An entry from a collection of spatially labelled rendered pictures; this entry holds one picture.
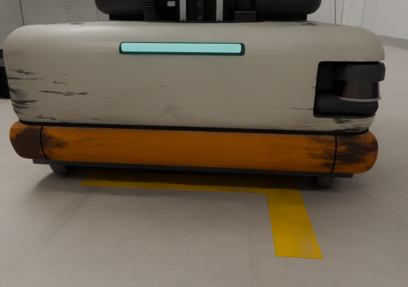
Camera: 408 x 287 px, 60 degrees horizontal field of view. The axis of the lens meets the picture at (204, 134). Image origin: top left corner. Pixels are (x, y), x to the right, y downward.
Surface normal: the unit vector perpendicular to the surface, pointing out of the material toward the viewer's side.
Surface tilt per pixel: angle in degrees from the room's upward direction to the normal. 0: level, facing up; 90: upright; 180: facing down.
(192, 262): 0
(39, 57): 85
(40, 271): 0
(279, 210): 0
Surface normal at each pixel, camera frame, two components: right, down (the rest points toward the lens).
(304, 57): -0.11, 0.23
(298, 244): 0.00, -0.95
